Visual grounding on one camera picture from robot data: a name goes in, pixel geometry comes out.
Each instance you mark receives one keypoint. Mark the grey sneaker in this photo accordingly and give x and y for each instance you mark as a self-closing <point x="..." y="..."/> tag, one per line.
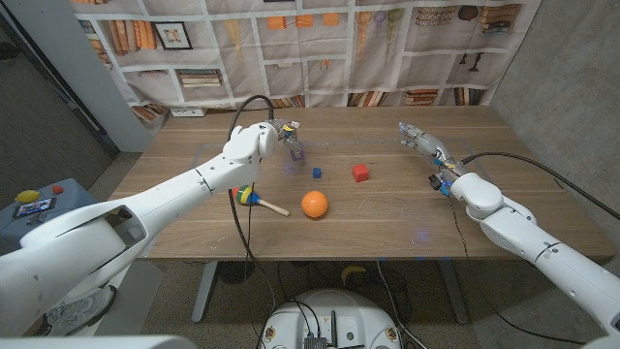
<point x="80" y="312"/>

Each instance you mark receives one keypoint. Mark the blue-grey ottoman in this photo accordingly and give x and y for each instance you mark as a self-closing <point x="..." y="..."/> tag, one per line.
<point x="68" y="203"/>

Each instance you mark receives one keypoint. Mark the multicolour wooden maraca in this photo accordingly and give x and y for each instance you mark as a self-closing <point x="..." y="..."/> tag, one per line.
<point x="247" y="195"/>

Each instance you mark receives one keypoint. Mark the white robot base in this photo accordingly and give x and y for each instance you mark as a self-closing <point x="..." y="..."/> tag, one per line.
<point x="329" y="315"/>

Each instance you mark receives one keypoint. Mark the small red toy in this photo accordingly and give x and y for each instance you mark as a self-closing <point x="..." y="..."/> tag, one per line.
<point x="57" y="189"/>

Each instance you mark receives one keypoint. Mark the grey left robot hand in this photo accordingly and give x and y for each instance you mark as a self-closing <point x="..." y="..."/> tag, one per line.
<point x="289" y="133"/>

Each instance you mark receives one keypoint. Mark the purple magnetic block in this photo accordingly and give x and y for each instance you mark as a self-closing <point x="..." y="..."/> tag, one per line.
<point x="297" y="156"/>

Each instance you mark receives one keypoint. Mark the black round fan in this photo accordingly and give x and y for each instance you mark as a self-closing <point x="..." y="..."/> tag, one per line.
<point x="236" y="271"/>

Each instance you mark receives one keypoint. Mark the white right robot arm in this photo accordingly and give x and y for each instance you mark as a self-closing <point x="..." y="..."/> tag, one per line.
<point x="533" y="237"/>

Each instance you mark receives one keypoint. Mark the smartphone with lit screen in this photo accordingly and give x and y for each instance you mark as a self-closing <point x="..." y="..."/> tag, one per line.
<point x="34" y="207"/>

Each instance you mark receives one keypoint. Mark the white power strip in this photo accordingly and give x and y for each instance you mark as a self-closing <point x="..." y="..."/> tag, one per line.
<point x="189" y="112"/>

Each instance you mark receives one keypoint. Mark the red magnetic block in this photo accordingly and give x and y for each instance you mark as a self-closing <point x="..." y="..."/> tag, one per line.
<point x="360" y="173"/>

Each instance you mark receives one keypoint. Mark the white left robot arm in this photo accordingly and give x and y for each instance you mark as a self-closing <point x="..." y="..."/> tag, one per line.
<point x="145" y="208"/>

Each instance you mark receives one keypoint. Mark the orange ball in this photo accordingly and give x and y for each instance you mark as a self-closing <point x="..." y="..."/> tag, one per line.
<point x="315" y="204"/>

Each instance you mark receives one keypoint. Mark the grey table leg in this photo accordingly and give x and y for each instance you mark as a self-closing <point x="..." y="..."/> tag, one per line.
<point x="455" y="291"/>
<point x="203" y="291"/>

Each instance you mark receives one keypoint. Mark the white platform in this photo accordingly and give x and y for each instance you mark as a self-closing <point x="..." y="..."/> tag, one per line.
<point x="138" y="295"/>

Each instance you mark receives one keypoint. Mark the small blue magnetic block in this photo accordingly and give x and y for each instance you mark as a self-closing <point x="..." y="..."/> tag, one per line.
<point x="317" y="173"/>

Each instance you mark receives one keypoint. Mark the printed bookshelf backdrop cloth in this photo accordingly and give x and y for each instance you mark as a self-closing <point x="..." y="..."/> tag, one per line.
<point x="310" y="48"/>

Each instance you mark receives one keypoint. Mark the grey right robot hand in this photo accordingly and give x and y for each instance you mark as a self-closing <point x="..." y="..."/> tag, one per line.
<point x="428" y="143"/>

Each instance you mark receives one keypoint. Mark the yellow banana toy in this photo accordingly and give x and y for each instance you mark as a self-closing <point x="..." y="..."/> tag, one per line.
<point x="352" y="271"/>

